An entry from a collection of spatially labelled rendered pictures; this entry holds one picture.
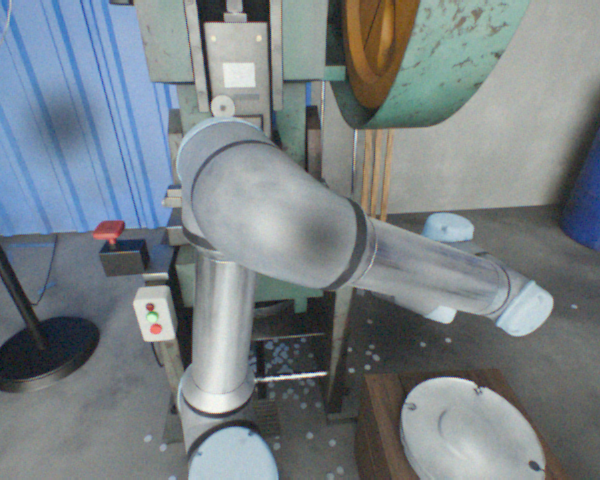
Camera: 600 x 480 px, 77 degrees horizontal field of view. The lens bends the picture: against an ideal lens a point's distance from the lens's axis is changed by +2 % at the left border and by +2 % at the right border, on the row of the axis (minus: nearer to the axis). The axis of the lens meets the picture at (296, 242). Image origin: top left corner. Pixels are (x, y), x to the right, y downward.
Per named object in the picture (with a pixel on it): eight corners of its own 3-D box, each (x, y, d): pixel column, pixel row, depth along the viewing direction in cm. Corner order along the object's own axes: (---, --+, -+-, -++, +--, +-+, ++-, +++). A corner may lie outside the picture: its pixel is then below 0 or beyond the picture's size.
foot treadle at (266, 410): (281, 444, 109) (280, 434, 107) (247, 448, 108) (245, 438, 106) (269, 308, 159) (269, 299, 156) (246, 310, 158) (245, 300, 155)
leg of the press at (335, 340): (359, 422, 127) (397, 172, 80) (326, 425, 126) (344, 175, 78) (315, 265, 205) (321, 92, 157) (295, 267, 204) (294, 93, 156)
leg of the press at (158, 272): (200, 440, 122) (138, 184, 74) (163, 444, 121) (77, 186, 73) (217, 272, 199) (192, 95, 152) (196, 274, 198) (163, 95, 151)
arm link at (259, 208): (254, 164, 24) (578, 288, 50) (219, 123, 33) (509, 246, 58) (191, 305, 28) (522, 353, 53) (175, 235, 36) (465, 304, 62)
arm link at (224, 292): (186, 488, 58) (190, 138, 32) (175, 406, 70) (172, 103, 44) (260, 465, 63) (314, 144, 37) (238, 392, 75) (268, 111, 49)
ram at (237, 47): (274, 152, 94) (270, 14, 78) (214, 155, 92) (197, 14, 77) (270, 133, 108) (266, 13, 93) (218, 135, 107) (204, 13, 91)
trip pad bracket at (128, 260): (155, 309, 99) (139, 247, 88) (117, 312, 98) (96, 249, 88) (160, 294, 104) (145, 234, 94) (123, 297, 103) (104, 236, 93)
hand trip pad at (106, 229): (125, 260, 89) (117, 232, 85) (99, 261, 89) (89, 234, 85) (133, 244, 95) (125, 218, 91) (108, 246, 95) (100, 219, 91)
